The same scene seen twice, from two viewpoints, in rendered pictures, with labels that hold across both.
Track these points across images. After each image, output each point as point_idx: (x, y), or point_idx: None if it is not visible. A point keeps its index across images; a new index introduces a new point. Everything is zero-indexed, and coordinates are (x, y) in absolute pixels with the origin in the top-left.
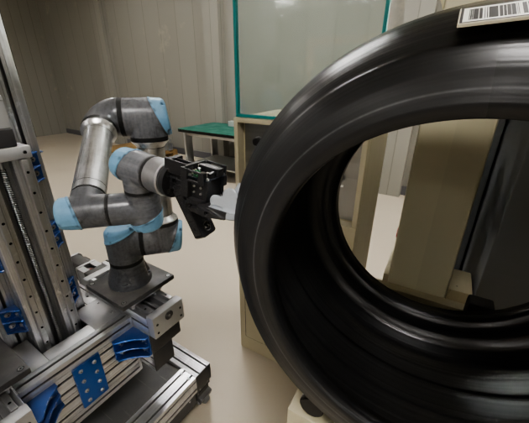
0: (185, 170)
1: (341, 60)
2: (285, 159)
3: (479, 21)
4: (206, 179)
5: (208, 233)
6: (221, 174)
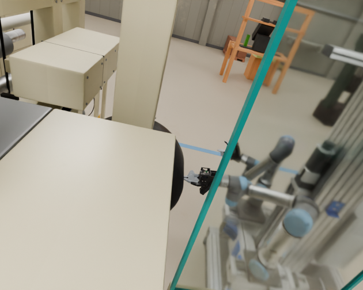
0: (208, 168)
1: (166, 128)
2: None
3: None
4: (201, 170)
5: (199, 190)
6: (200, 175)
